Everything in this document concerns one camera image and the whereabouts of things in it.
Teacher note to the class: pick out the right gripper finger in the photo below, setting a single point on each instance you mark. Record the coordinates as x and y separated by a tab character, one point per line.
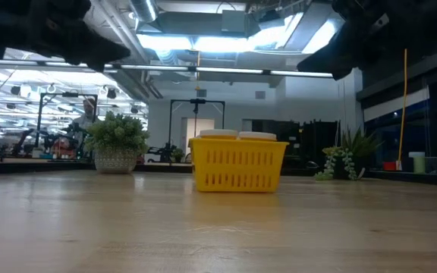
341	64
330	49

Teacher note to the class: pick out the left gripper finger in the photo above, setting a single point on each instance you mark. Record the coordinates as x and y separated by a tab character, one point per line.
93	58
101	44

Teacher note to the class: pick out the white ball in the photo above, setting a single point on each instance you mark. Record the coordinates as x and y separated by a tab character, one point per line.
257	136

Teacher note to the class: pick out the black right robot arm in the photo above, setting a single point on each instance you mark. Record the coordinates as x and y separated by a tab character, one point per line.
431	19

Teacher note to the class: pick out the yellow plastic basket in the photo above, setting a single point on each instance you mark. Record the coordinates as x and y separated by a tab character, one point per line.
237	147

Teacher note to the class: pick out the person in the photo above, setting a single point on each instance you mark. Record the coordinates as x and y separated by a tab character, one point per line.
87	113

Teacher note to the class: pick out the black cabinets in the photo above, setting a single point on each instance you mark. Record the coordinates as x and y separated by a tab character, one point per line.
313	140

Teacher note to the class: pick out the bushy green potted plant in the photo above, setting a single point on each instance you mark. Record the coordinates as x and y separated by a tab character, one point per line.
117	136

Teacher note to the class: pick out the yellow pole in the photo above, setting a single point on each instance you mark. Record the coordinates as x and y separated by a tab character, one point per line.
403	121

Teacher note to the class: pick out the spiky trailing succulent plant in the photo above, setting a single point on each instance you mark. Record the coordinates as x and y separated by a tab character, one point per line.
349	151

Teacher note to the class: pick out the red dustpan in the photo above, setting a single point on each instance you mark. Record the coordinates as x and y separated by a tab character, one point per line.
389	166

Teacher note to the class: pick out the green cup white lid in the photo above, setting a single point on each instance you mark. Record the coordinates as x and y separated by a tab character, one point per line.
418	165

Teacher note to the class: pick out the small background potted plant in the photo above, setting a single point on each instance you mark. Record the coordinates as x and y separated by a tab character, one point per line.
177	153

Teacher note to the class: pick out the white door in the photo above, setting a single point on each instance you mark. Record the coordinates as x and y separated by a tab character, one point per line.
205	125

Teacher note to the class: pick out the black background rig frame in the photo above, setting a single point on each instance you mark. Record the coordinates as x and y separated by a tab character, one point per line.
68	94

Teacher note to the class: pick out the black camera stand frame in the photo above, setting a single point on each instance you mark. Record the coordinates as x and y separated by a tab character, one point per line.
197	101

